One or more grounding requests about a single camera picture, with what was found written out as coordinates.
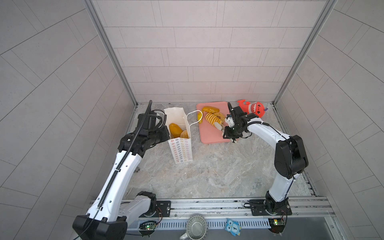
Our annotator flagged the spiral twisted bread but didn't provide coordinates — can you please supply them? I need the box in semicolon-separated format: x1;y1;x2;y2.
205;113;222;127

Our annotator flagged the long oval bread loaf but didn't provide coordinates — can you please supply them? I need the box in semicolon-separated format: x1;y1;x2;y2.
169;123;183;138

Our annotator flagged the white printed paper bag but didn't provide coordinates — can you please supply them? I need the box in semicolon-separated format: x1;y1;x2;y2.
164;107;202;164

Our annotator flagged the small bread roll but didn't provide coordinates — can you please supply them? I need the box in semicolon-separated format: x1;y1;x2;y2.
180;130;189;139

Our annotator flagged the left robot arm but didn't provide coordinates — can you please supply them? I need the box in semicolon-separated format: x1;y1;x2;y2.
73;107;170;240

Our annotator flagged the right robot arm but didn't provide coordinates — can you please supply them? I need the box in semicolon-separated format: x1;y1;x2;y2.
223;103;309;216

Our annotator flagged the pink plastic tray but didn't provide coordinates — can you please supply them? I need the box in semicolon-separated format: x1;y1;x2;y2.
196;102;232;144

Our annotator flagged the red shark plush toy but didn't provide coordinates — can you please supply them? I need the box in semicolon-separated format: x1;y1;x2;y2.
238;100;268;118

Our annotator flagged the left circuit board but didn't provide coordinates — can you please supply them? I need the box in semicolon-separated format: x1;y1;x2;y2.
139;221;158;231

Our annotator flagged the circuit board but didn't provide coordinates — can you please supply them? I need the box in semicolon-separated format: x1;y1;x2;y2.
268;218;286;234
139;221;158;231

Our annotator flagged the blue owl figure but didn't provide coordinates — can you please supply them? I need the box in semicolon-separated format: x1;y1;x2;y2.
225;219;242;236

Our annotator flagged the metal fluted tart mould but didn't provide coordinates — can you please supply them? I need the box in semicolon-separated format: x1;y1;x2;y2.
180;215;208;240

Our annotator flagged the right circuit board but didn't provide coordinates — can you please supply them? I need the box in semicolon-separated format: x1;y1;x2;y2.
268;218;286;234

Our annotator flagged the ring donut bread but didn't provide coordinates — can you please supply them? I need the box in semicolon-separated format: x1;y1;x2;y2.
214;112;226;122

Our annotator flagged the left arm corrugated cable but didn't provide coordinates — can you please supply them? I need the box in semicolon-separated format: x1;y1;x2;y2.
74;100;153;240

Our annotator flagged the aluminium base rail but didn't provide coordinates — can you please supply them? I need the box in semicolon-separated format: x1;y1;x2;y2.
86;196;335;223

